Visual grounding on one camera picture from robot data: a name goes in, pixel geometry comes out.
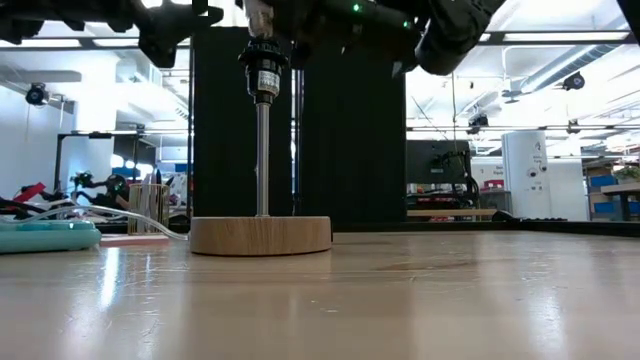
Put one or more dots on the teal power strip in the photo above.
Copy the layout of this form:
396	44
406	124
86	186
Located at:
45	237

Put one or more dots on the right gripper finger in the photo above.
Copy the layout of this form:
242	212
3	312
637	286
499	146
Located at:
297	25

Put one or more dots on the black upright panel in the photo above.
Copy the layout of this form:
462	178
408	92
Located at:
352	150
225	150

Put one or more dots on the black monitor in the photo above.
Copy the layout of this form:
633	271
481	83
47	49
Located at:
435	160

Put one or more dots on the blue storage bin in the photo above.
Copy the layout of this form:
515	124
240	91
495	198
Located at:
606	207
604	181

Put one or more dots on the white cylindrical unit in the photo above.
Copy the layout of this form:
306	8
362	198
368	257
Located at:
525	175

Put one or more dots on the black ceiling camera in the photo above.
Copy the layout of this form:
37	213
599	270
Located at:
36	94
574	81
478	121

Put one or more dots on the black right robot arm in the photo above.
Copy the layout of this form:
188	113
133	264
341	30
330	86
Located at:
460	35

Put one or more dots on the striped glass cup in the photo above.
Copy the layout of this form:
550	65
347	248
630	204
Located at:
149	210

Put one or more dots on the pink sticky note pad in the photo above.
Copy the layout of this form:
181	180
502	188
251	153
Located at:
130	240

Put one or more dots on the grey ceiling duct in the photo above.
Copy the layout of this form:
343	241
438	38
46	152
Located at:
565	65

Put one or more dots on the wooden side table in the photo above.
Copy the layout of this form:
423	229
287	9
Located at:
622	189

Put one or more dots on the black background robot arm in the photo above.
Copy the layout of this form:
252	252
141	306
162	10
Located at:
112	187

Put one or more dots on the black aluminium table frame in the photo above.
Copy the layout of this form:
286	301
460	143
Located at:
450	226

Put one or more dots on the white cabinet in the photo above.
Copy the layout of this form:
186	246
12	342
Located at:
567	190

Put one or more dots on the green plant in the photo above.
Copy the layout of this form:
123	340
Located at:
629	173

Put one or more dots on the wooden shelf board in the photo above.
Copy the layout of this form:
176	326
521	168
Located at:
450	212

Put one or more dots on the black stand frame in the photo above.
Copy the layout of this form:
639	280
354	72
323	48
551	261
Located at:
100	135

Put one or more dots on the lamp with round wooden base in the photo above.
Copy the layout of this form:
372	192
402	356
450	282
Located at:
260	235

